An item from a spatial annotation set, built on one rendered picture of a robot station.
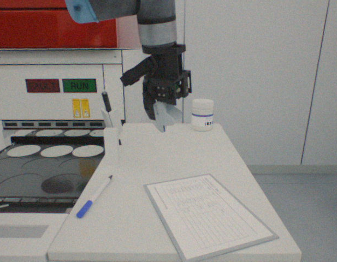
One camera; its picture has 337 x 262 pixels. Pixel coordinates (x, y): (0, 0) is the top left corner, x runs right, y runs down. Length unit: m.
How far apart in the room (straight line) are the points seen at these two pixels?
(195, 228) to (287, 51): 2.30
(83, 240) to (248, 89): 2.25
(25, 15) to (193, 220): 0.79
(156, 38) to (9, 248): 0.41
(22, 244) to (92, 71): 0.64
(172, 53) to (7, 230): 0.41
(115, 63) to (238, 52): 1.68
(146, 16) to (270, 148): 2.37
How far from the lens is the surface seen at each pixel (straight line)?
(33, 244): 0.44
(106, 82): 0.94
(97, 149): 0.90
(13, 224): 0.50
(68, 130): 1.00
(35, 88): 1.02
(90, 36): 0.89
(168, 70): 0.53
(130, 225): 0.43
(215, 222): 0.43
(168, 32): 0.51
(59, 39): 0.92
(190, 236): 0.40
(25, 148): 1.01
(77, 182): 0.71
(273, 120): 2.67
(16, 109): 1.08
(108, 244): 0.40
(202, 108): 0.83
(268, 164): 2.82
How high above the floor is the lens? 1.23
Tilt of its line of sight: 18 degrees down
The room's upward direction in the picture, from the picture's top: straight up
